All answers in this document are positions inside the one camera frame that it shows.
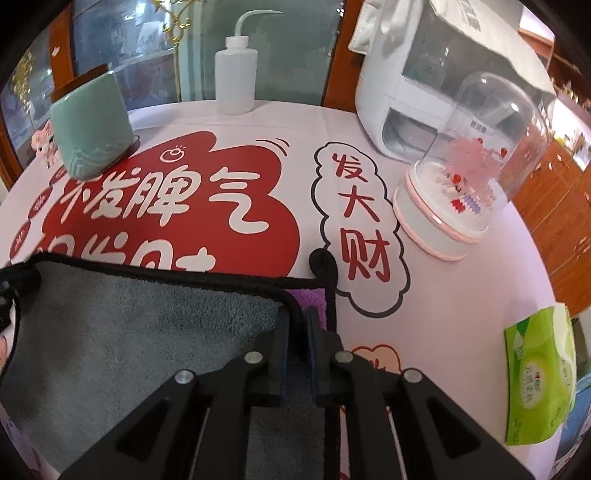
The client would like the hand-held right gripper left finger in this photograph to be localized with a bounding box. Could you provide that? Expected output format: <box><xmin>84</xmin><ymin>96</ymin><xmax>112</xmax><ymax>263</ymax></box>
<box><xmin>59</xmin><ymin>306</ymin><xmax>293</xmax><ymax>480</ymax></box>

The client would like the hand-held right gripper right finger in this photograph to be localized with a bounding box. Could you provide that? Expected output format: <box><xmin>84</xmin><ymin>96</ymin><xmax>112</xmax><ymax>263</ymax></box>
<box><xmin>302</xmin><ymin>308</ymin><xmax>509</xmax><ymax>480</ymax></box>

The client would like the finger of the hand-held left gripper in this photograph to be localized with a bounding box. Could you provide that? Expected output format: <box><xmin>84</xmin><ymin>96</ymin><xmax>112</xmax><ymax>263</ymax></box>
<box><xmin>0</xmin><ymin>267</ymin><xmax>41</xmax><ymax>333</ymax></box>

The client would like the grey towel with black edge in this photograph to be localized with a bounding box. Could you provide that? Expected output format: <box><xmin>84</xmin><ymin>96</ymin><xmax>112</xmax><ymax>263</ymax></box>
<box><xmin>0</xmin><ymin>255</ymin><xmax>341</xmax><ymax>480</ymax></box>

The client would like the small pink figurine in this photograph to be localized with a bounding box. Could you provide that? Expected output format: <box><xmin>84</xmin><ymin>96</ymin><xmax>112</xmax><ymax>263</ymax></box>
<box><xmin>32</xmin><ymin>121</ymin><xmax>60</xmax><ymax>169</ymax></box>

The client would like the green ceramic cup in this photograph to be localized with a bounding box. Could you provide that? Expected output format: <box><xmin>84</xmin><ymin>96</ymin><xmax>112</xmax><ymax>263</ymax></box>
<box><xmin>49</xmin><ymin>72</ymin><xmax>136</xmax><ymax>180</ymax></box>

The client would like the printed red and white tablecloth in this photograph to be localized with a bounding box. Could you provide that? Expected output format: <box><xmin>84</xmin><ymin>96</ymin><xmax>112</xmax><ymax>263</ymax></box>
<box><xmin>0</xmin><ymin>99</ymin><xmax>559</xmax><ymax>480</ymax></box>

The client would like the green tissue pack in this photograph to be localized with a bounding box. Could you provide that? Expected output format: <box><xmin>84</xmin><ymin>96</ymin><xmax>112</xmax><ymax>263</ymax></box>
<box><xmin>503</xmin><ymin>303</ymin><xmax>578</xmax><ymax>446</ymax></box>

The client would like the glass dome with pink base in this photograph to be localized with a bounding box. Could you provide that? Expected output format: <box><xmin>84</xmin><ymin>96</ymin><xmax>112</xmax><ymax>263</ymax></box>
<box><xmin>392</xmin><ymin>71</ymin><xmax>550</xmax><ymax>262</ymax></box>

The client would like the wooden cabinet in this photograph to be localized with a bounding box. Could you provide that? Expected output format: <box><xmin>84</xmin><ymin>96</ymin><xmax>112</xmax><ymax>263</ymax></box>
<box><xmin>512</xmin><ymin>23</ymin><xmax>591</xmax><ymax>319</ymax></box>

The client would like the white squeeze wash bottle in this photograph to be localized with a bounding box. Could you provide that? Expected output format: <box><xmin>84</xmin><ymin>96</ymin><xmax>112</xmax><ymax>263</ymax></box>
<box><xmin>214</xmin><ymin>10</ymin><xmax>283</xmax><ymax>116</ymax></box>

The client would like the white countertop appliance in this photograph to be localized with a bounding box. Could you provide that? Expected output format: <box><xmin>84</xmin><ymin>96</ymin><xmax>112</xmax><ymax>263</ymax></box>
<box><xmin>355</xmin><ymin>0</ymin><xmax>557</xmax><ymax>161</ymax></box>

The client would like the white cloth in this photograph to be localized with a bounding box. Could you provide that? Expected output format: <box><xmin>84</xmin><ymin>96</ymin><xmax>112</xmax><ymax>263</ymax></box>
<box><xmin>348</xmin><ymin>0</ymin><xmax>435</xmax><ymax>54</ymax></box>

